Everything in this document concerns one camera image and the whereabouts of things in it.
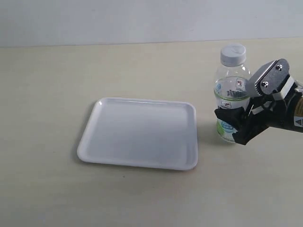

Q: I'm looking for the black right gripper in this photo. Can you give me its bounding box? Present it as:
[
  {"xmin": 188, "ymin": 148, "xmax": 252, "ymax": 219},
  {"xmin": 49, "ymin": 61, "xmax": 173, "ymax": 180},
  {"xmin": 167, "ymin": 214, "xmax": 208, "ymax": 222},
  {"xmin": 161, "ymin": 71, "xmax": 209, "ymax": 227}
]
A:
[{"xmin": 214, "ymin": 93, "xmax": 303, "ymax": 145}]

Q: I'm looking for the white bottle cap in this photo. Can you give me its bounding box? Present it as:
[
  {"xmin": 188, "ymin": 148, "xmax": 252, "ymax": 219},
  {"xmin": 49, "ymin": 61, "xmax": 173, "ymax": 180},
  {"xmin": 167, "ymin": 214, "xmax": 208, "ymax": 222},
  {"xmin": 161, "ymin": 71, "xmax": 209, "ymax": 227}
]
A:
[{"xmin": 220, "ymin": 44, "xmax": 246, "ymax": 67}]

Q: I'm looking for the white plastic tray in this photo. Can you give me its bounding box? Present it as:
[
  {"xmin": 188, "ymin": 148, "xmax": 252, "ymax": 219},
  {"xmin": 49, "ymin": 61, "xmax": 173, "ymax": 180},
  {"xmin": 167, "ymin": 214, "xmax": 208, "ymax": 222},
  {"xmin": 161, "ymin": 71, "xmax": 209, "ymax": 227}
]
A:
[{"xmin": 77, "ymin": 97, "xmax": 198, "ymax": 171}]

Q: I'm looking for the clear plastic drink bottle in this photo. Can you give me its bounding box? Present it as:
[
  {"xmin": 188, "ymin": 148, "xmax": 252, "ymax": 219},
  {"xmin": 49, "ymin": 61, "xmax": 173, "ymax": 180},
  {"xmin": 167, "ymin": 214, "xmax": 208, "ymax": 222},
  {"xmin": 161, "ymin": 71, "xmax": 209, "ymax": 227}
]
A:
[{"xmin": 214, "ymin": 44, "xmax": 252, "ymax": 143}]

